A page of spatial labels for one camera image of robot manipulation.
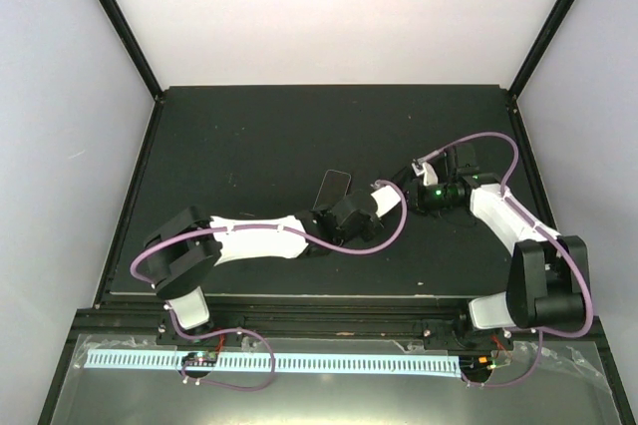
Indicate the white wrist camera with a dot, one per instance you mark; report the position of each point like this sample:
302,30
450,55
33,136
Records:
423,168
386,196

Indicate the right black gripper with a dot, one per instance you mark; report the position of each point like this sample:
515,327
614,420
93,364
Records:
417,198

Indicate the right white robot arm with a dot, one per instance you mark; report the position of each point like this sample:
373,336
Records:
547,285

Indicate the white slotted cable duct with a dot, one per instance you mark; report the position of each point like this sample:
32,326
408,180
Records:
263,362

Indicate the right small circuit board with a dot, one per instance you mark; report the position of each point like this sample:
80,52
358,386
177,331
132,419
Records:
491,362

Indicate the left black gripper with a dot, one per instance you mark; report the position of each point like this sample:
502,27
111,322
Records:
369,232

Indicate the black frame post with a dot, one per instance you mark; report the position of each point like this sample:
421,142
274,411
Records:
132,46
546,34

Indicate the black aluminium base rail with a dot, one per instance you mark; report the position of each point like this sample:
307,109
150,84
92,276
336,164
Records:
437,322

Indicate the right black frame post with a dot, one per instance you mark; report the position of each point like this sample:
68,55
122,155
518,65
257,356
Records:
546,34

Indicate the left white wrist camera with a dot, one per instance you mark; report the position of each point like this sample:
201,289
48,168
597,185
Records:
386,196

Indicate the small green circuit board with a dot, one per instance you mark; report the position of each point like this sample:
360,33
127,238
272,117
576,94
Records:
199,358

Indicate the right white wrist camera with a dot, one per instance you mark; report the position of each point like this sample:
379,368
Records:
423,168

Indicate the left black frame post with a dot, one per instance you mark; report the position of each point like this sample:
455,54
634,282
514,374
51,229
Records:
132,46

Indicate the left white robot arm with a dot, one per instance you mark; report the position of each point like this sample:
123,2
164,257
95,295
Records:
184,253

